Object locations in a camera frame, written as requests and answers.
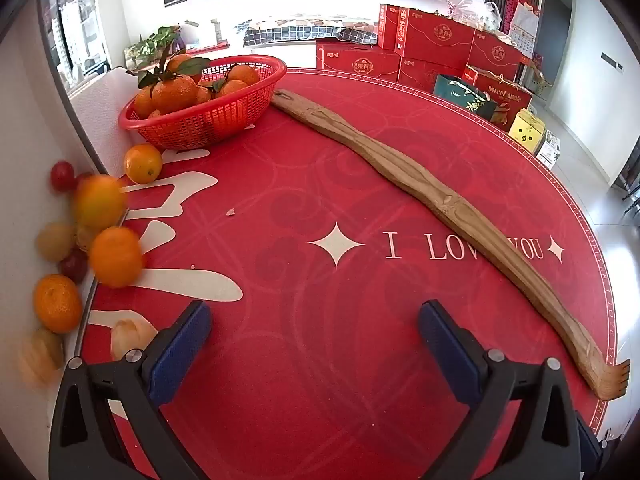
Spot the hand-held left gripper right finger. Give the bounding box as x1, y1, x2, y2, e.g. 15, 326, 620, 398
419, 300, 583, 480

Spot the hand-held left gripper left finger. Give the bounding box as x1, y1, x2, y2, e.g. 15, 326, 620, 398
47, 300, 213, 480

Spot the husked physalis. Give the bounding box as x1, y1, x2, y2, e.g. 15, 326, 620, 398
110, 319, 158, 361
17, 330, 66, 388

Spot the small orange tangerine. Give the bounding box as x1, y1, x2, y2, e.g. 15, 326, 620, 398
33, 274, 83, 334

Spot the red cherry tomato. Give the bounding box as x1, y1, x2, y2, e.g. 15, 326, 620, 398
60, 249, 90, 283
50, 160, 77, 193

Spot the large olive kiwi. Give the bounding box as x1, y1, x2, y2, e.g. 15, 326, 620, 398
36, 222, 77, 262

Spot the yellowish orange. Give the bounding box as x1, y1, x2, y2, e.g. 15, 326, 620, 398
123, 143, 164, 185
74, 174, 128, 231

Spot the grey tray with white inside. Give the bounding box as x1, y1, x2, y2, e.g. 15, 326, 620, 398
0, 25, 151, 391

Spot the wooden back scratcher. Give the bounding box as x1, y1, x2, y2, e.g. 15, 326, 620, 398
270, 89, 632, 402

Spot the small white carton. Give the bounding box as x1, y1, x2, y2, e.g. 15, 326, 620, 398
537, 130, 562, 168

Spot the red plastic basket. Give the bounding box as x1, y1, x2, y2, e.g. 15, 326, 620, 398
118, 55, 288, 152

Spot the yellow carton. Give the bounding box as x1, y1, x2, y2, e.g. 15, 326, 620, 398
509, 109, 548, 156

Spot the pile of leafy tangerines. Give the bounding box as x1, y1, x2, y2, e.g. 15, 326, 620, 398
134, 52, 261, 120

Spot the green gift bag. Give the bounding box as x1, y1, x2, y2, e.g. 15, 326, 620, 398
432, 74, 498, 116

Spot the green potted plant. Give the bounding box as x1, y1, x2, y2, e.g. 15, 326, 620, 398
125, 25, 188, 68

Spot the stack of red gift boxes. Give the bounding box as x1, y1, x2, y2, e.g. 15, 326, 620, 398
315, 2, 536, 126

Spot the dark-framed window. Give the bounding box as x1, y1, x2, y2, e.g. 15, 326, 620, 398
37, 0, 108, 91

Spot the grey door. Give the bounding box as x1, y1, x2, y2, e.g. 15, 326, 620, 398
540, 0, 573, 78

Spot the clear plastic bag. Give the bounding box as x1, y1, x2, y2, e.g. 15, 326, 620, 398
442, 0, 503, 33

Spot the wall calendar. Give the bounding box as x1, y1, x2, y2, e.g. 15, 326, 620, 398
510, 2, 541, 58

